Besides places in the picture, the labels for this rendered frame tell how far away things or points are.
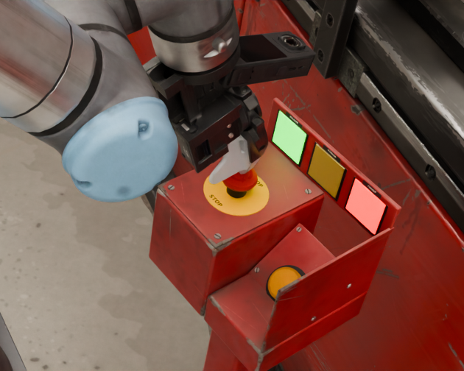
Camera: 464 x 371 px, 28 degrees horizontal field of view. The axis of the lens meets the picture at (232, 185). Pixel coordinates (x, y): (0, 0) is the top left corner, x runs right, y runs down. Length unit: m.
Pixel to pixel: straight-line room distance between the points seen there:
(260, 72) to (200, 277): 0.26
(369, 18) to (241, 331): 0.41
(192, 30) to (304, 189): 0.34
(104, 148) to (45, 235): 1.41
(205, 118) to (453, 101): 0.33
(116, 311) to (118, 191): 1.26
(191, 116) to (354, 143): 0.40
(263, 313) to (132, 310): 0.89
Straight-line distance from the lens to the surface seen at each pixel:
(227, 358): 1.15
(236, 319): 0.99
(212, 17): 0.74
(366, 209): 0.98
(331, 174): 1.00
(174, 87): 0.79
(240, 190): 0.98
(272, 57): 0.85
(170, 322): 1.86
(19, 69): 0.55
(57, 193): 2.07
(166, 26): 0.74
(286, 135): 1.04
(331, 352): 1.39
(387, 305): 1.22
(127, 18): 0.71
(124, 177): 0.60
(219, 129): 0.84
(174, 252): 1.02
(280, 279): 1.00
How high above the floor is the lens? 1.48
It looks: 44 degrees down
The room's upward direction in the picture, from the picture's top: 12 degrees clockwise
